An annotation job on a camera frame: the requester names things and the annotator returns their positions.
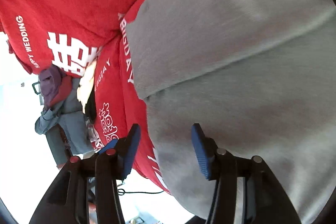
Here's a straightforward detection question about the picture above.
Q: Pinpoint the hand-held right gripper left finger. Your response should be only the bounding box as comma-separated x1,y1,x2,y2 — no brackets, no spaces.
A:
29,123,142,224

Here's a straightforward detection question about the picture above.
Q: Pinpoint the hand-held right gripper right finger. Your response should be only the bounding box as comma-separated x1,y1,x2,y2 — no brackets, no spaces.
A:
191,123,302,224

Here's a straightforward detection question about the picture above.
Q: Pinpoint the grey fleece garment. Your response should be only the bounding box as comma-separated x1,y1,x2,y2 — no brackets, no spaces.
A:
126,0,336,224

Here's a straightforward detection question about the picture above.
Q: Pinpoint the black cloth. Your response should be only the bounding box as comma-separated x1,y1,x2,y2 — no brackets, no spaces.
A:
85,93,98,123

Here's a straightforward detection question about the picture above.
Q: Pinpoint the grey-blue garment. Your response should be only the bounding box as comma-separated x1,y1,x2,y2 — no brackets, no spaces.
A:
35,80,93,169

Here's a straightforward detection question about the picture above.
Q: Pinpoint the cream cloth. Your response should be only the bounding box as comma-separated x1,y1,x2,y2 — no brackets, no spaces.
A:
77,61,98,114

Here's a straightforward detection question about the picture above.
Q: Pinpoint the dark red cloth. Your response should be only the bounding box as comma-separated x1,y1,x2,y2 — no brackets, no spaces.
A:
50,76,73,107

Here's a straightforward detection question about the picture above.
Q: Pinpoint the purple cloth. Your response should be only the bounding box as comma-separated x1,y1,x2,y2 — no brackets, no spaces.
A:
39,65,67,109

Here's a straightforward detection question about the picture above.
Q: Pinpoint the red printed blanket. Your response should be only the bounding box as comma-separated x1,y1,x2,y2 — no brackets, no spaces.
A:
0,0,184,194

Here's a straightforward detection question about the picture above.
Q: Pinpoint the black cable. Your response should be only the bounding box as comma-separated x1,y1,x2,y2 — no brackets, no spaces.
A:
117,188,164,196

